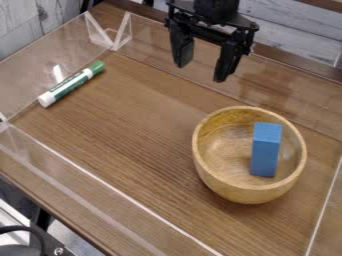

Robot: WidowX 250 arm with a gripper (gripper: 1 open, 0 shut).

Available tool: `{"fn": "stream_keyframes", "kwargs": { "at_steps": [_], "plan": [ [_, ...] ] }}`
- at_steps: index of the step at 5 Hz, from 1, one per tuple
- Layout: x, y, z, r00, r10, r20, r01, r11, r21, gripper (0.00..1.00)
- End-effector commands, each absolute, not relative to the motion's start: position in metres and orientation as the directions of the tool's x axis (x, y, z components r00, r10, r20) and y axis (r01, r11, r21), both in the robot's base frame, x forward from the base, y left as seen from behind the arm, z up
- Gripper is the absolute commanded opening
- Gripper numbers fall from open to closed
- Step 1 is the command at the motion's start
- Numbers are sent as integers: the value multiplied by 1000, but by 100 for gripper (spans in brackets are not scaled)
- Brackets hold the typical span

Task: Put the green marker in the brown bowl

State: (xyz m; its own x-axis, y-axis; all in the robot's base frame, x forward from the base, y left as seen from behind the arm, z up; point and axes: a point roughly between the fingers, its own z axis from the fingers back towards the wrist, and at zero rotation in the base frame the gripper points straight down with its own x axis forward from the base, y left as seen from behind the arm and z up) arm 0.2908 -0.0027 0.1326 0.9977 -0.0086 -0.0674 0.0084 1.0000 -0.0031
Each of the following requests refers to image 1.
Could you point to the blue rectangular block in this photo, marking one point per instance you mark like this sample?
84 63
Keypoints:
266 144

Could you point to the black metal table leg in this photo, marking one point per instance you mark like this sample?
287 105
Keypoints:
42 219

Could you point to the light wooden bowl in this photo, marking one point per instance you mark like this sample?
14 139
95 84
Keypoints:
221 145

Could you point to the clear acrylic tray wall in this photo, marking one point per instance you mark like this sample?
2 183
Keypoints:
104 157

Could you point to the clear acrylic corner bracket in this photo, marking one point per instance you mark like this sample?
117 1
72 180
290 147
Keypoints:
109 38

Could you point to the green and white marker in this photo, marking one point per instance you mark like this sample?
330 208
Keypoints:
68 85

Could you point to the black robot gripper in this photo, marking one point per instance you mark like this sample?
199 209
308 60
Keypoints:
213 21

